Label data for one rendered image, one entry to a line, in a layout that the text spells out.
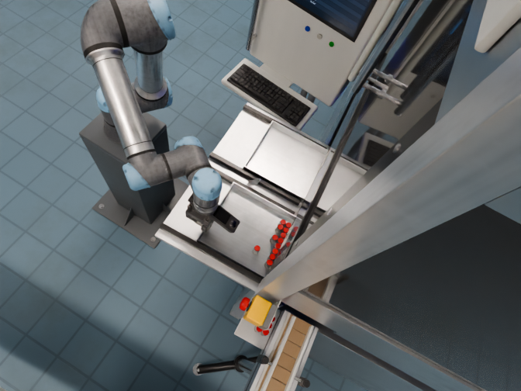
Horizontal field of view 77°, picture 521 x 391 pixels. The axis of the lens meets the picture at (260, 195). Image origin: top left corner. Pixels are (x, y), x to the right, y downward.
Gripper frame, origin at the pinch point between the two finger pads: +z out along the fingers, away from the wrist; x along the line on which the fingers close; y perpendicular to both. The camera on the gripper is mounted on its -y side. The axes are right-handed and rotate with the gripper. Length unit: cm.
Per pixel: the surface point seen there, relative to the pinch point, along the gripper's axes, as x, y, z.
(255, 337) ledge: 23.9, -31.3, 3.7
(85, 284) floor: 36, 54, 91
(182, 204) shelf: -3.6, 13.3, 3.5
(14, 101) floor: -38, 168, 91
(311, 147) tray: -53, -19, 3
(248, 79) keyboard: -75, 22, 9
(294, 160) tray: -43.6, -15.0, 3.5
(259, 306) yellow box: 17.2, -26.3, -11.5
